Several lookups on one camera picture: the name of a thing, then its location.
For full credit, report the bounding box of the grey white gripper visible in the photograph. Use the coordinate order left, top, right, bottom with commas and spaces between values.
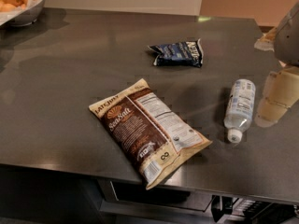
254, 2, 299, 128

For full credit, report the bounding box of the clear plastic water bottle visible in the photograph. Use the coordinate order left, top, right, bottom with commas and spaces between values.
224, 79, 256, 144

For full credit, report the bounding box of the small dark blue chip bag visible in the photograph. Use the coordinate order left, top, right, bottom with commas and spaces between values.
149, 40, 204, 68

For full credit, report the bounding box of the brown Late July chip bag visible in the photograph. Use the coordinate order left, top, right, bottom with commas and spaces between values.
89, 79, 211, 189

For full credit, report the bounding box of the black equipment under table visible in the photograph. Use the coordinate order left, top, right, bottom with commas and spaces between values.
210, 195, 298, 224

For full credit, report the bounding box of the metal drawer under table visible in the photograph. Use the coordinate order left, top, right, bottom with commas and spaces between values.
97, 179, 212, 215

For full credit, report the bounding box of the silver metal fruit bowl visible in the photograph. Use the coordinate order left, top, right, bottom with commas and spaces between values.
6, 0, 49, 28

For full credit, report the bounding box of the white paper bowl liner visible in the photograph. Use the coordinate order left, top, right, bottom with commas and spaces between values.
0, 0, 48, 26

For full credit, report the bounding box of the orange fruit lower left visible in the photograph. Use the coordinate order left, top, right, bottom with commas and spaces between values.
0, 4, 16, 12

